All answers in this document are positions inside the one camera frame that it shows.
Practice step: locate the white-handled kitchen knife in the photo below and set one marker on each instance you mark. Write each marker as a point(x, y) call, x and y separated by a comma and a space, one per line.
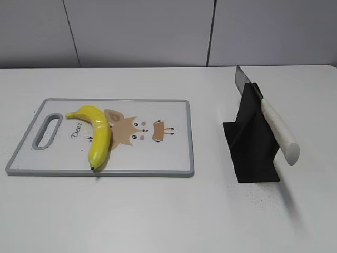
point(284, 137)

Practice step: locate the yellow plastic banana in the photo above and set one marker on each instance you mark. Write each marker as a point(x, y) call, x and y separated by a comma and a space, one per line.
point(101, 133)

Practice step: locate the white grey-rimmed cutting board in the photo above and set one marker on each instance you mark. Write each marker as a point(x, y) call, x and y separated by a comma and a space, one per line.
point(151, 138)

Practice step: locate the black knife stand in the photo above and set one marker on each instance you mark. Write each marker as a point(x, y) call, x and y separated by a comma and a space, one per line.
point(251, 142)

